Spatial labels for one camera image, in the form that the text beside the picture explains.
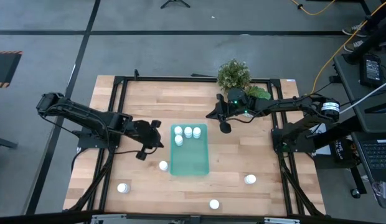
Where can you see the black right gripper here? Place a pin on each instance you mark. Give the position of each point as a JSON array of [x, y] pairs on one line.
[[225, 110]]

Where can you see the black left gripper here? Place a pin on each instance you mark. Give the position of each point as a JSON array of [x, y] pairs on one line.
[[146, 133]]

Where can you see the white pill bottle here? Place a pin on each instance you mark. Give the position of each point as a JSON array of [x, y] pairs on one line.
[[250, 179], [214, 204], [178, 130], [163, 165], [188, 132], [178, 140], [196, 132], [123, 188]]

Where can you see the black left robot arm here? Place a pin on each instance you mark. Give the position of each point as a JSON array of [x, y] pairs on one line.
[[87, 115]]

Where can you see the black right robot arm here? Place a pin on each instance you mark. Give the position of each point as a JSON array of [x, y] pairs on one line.
[[289, 104]]

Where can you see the teal translucent plastic basket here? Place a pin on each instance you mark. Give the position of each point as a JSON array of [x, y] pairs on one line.
[[190, 161]]

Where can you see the bushy green potted plant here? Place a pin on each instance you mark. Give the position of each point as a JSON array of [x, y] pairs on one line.
[[233, 74]]

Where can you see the succulent in patterned white pot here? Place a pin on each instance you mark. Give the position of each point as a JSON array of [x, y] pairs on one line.
[[260, 92]]

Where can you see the white label sticker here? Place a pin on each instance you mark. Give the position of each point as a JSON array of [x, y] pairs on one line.
[[290, 80]]

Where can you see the black bag with white text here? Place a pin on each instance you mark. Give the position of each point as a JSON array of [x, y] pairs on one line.
[[342, 149]]

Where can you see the dark grey side desk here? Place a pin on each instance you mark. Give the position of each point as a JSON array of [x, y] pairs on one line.
[[345, 74]]

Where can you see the black crossbeam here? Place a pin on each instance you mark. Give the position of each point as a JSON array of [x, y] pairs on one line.
[[40, 219]]

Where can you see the black furniture leg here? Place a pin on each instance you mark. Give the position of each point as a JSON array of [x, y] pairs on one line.
[[4, 143]]

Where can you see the person's shoe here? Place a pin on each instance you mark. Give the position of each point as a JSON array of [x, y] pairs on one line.
[[353, 46], [353, 30]]

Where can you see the black caster wheel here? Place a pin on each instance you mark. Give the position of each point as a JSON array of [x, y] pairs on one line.
[[355, 193]]

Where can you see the black power adapter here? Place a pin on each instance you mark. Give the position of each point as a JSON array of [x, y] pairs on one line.
[[372, 70]]

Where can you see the black laptop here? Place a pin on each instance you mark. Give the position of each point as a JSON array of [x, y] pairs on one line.
[[378, 155]]

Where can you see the black stand leg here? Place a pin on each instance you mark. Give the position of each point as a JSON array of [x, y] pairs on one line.
[[367, 43]]

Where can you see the black hazard-striped floor mat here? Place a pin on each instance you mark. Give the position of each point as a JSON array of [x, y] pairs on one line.
[[4, 68]]

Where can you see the clear plastic bag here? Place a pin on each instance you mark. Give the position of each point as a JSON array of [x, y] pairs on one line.
[[384, 193]]

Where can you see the black aluminium table frame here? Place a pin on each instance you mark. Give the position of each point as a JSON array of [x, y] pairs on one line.
[[196, 79]]

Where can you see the silver metal bracket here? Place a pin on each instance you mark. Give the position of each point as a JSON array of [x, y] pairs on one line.
[[109, 219], [281, 221]]

